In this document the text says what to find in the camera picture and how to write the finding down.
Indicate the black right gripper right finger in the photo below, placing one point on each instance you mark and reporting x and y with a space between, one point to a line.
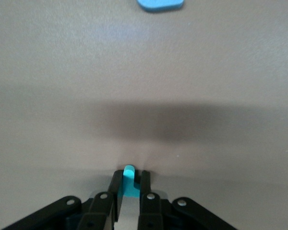
153 210

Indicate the blue foam letter g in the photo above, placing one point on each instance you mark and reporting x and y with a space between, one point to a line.
158 4

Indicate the teal foam letter r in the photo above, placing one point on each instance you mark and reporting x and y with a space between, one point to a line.
128 179

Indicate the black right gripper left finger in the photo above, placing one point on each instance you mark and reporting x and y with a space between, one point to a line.
100 210

